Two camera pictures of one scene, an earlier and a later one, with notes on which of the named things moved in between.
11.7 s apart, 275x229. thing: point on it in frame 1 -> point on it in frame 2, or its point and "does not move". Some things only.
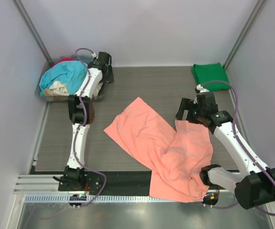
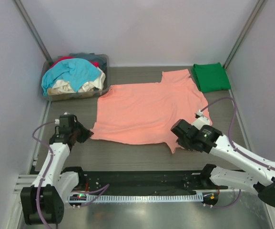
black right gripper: (188, 104) -> (181, 142)
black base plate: (110, 181) does not move
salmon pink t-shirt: (176, 161) -> (146, 113)
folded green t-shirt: (205, 72) does not move
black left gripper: (109, 78) -> (86, 133)
